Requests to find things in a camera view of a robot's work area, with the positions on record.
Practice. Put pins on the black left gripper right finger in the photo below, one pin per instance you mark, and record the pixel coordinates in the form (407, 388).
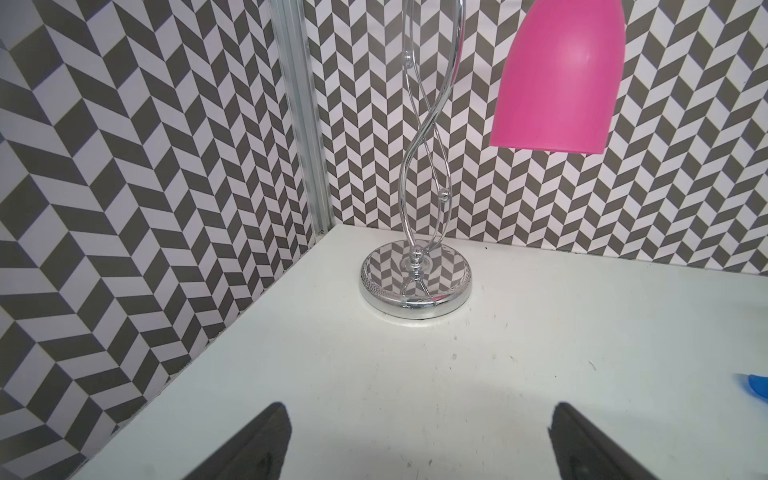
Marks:
(584, 452)

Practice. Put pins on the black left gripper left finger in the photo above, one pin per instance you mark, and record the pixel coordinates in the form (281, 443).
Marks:
(257, 451)

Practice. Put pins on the blue lid back left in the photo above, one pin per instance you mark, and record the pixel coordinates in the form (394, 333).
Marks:
(758, 386)

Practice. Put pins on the pink plastic wine glass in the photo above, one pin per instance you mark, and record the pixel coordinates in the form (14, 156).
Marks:
(561, 78)

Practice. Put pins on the aluminium left corner post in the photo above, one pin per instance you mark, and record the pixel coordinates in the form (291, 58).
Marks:
(296, 64)

